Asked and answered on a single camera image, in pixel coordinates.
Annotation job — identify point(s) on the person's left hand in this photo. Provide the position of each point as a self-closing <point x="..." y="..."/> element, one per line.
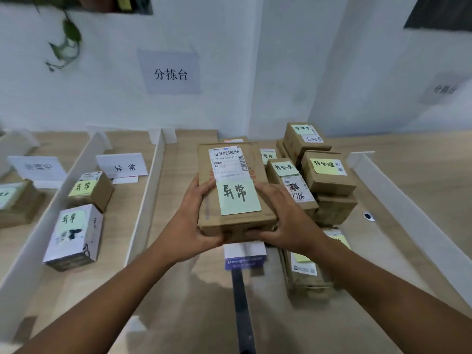
<point x="180" y="224"/>

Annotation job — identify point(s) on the person's right hand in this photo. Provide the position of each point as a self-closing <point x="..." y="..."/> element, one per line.
<point x="293" y="224"/>

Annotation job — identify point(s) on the person's right thumb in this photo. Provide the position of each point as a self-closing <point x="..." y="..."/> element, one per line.
<point x="264" y="189"/>

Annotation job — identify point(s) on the person's left thumb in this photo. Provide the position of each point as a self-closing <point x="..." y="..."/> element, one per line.
<point x="208" y="186"/>

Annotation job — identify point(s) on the cardboard parcel green note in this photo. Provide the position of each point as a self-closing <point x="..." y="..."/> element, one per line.
<point x="236" y="162"/>

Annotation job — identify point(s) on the person's right forearm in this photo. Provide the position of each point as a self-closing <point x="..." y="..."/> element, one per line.
<point x="387" y="302"/>

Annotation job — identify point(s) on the person's left forearm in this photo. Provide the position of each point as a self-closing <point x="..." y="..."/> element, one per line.
<point x="110" y="302"/>

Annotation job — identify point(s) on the cardboard box partly hidden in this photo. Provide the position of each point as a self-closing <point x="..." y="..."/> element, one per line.
<point x="268" y="156"/>

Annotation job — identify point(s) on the cardboard box orange label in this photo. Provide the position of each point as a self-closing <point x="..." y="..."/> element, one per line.
<point x="233" y="140"/>

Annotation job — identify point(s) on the small cardboard box green note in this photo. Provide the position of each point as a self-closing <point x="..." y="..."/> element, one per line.
<point x="300" y="141"/>

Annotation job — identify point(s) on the long white divider board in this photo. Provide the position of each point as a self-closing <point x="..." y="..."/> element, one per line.
<point x="147" y="195"/>
<point x="413" y="221"/>
<point x="48" y="224"/>

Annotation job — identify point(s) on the cardboard box yellow note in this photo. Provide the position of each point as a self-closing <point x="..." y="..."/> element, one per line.
<point x="328" y="175"/>

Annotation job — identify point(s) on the white and blue small box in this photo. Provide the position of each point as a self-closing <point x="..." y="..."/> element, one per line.
<point x="245" y="256"/>

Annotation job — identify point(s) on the plain brown cardboard box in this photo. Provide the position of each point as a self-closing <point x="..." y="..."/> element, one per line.
<point x="335" y="210"/>

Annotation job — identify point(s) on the white paper table sign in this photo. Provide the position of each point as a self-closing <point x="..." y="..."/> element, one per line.
<point x="121" y="165"/>
<point x="37" y="167"/>

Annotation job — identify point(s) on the long cardboard box white label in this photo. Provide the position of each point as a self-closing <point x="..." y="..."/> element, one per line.
<point x="306" y="278"/>

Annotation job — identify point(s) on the round black white marker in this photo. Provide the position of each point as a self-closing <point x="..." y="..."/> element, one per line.
<point x="369" y="216"/>

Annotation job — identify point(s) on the small brown box yellow note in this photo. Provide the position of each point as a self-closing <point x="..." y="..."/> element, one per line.
<point x="92" y="189"/>

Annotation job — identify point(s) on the black strip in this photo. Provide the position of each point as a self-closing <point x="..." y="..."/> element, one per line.
<point x="243" y="313"/>

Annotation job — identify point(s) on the white printed box green note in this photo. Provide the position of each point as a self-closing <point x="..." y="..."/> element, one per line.
<point x="73" y="235"/>

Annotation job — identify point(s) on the wide brown box green note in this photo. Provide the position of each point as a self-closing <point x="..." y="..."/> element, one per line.
<point x="18" y="204"/>

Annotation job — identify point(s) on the green hanging plant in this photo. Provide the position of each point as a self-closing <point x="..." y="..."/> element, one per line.
<point x="68" y="40"/>

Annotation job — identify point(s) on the dark window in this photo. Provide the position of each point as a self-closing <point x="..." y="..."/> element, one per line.
<point x="440" y="12"/>

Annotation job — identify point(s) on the large white wall sign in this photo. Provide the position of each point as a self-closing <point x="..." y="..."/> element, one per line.
<point x="170" y="71"/>

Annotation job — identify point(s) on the small white wall sign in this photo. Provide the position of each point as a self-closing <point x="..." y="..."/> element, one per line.
<point x="444" y="88"/>

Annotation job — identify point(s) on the dark wall shelf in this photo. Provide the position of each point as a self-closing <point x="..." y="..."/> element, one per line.
<point x="92" y="3"/>

